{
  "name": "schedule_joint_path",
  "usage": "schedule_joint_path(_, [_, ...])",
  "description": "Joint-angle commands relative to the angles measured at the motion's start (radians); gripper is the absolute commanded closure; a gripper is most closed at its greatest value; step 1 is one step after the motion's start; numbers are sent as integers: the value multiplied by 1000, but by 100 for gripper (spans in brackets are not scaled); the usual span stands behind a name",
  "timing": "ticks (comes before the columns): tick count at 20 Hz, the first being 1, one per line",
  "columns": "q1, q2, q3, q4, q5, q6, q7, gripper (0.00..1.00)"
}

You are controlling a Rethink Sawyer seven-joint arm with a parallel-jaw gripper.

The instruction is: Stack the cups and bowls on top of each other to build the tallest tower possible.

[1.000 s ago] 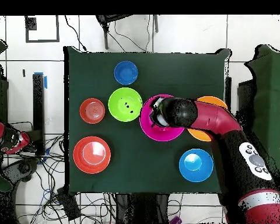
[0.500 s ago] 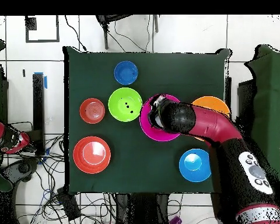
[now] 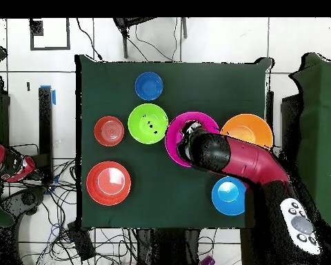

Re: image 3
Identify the large pink plastic bowl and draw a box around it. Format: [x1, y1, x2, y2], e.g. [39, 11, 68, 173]
[164, 110, 221, 168]

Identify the lime green plastic bowl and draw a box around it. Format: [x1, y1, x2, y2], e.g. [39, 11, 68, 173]
[127, 103, 170, 145]

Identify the small dark blue bowl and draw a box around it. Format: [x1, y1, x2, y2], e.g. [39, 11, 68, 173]
[134, 71, 164, 101]

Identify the large orange plastic bowl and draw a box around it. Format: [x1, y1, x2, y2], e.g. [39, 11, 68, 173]
[219, 113, 274, 151]

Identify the light blue plastic bowl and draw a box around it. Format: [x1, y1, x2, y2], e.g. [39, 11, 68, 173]
[211, 176, 248, 217]

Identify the small red-orange plastic bowl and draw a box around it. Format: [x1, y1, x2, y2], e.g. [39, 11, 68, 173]
[93, 115, 126, 148]

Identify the wide red-orange plastic bowl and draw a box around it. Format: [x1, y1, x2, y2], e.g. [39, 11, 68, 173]
[86, 160, 132, 207]

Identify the long black bar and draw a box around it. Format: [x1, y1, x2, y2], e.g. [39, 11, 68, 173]
[38, 86, 54, 184]

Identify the black power brick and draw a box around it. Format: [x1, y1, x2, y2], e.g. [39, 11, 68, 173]
[66, 222, 97, 262]

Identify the black round floor stand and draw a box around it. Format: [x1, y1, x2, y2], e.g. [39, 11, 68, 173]
[0, 186, 48, 222]

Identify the black camera tripod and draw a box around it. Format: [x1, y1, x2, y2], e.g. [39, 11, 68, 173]
[112, 17, 188, 59]

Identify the black floor cable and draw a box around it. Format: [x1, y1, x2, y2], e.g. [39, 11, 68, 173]
[76, 18, 104, 61]

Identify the black pedestal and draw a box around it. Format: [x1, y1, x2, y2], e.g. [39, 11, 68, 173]
[137, 228, 201, 265]

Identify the tangle of floor cables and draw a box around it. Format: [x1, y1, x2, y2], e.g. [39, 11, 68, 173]
[17, 143, 140, 265]

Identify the black square floor frame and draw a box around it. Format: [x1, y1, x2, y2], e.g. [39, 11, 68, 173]
[29, 18, 72, 51]

